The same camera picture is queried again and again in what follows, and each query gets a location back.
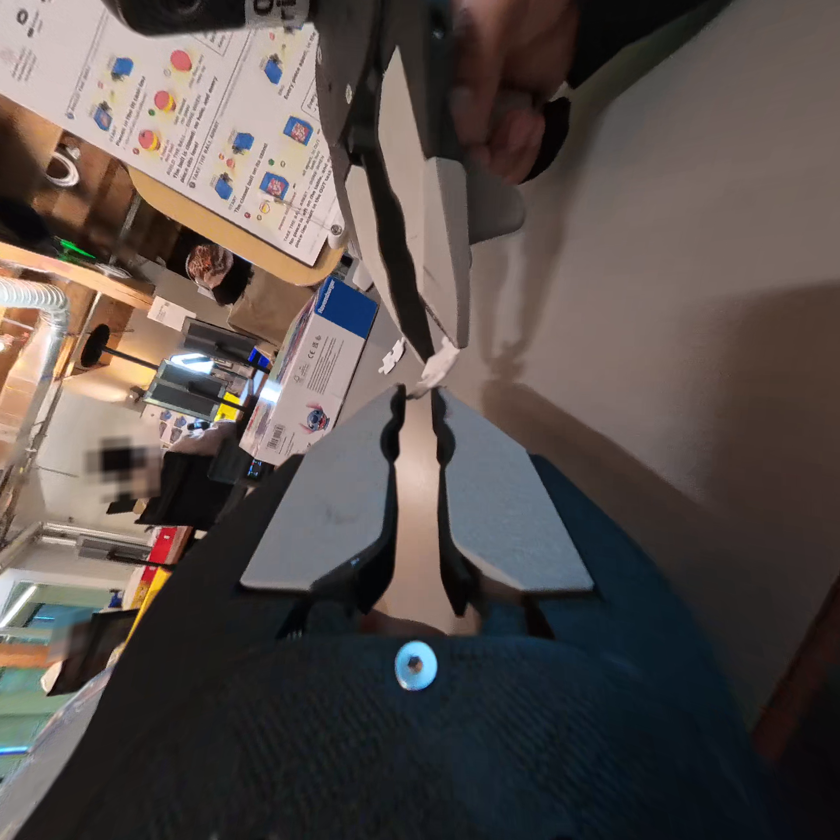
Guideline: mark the person's right hand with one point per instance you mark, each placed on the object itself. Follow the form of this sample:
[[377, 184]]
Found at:
[[499, 79]]

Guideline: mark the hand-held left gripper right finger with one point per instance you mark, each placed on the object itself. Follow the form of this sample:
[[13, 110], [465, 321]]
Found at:
[[512, 518]]

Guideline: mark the white board stand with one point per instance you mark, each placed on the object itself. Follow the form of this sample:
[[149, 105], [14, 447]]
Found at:
[[359, 272]]

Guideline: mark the colourful puzzle box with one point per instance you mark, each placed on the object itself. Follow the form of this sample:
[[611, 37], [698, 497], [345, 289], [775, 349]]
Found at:
[[315, 367]]

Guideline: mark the black monitor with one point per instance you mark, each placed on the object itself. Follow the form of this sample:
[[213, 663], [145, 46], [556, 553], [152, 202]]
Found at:
[[98, 649]]

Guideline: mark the white paper sign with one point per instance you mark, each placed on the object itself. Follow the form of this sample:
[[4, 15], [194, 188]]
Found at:
[[165, 312]]

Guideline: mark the person's right forearm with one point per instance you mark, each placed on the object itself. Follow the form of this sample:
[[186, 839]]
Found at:
[[630, 33]]

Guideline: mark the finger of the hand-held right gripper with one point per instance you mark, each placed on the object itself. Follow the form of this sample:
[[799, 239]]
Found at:
[[439, 249], [361, 216]]

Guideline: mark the silver ventilation duct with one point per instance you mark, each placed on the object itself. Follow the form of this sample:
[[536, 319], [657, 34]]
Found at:
[[39, 308]]

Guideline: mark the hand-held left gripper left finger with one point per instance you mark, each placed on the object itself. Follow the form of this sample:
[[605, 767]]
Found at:
[[321, 518]]

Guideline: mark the white puzzle piece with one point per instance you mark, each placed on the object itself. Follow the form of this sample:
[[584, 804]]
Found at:
[[439, 364], [392, 355]]

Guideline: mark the grey framed monitor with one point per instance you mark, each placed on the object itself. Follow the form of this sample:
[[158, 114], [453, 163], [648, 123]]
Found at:
[[193, 375], [180, 401]]

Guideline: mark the wooden instruction board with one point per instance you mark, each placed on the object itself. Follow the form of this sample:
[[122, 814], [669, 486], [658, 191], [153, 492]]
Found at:
[[275, 266]]

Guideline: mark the dark patterned object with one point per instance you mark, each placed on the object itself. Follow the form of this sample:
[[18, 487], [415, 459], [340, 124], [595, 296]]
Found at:
[[226, 289]]

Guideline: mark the white instruction sheet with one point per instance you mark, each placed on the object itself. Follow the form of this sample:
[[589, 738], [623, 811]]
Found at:
[[197, 131]]

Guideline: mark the red storage bin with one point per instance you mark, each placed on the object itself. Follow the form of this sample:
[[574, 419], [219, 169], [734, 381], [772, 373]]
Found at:
[[167, 544]]

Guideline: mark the black stanchion post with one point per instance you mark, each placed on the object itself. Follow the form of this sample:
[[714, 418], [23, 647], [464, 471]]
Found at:
[[95, 344]]

